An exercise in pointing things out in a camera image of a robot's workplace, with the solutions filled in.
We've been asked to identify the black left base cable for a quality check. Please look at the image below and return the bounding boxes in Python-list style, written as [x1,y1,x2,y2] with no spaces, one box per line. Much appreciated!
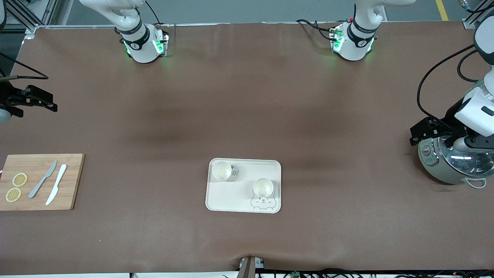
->
[295,19,337,41]

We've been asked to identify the grey-green electric cooking pot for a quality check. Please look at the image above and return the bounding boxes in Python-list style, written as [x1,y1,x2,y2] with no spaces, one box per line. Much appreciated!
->
[418,133,494,189]

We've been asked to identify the cream tray with bear print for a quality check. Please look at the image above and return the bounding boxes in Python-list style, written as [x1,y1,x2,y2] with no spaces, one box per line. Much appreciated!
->
[205,158,282,214]

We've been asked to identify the glass pot lid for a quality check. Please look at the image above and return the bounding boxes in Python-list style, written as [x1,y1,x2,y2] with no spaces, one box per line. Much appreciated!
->
[434,135,494,179]

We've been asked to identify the black right base cable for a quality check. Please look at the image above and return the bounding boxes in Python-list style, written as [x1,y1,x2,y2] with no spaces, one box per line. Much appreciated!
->
[145,0,162,25]

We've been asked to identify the white plastic knife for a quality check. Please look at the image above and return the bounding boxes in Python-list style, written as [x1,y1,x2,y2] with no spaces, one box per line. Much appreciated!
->
[46,164,68,206]

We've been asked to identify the white plastic cup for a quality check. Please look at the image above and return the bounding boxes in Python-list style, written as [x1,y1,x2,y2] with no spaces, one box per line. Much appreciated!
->
[253,178,274,198]
[212,161,233,181]

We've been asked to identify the grey plastic knife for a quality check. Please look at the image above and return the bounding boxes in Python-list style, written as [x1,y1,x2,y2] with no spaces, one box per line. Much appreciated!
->
[28,160,58,199]

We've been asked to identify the black base cable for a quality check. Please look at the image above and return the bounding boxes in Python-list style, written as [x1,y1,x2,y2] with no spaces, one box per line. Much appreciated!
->
[145,0,162,25]
[295,19,337,41]

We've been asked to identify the metal table edge bracket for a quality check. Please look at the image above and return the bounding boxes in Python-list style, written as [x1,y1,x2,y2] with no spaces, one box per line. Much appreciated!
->
[239,256,265,278]

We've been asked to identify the bamboo cutting board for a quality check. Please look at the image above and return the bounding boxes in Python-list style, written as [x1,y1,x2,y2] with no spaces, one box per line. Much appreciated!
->
[0,154,85,211]

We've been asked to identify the brown table mat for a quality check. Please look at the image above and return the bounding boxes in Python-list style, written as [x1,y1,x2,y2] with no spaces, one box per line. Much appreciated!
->
[0,21,494,275]

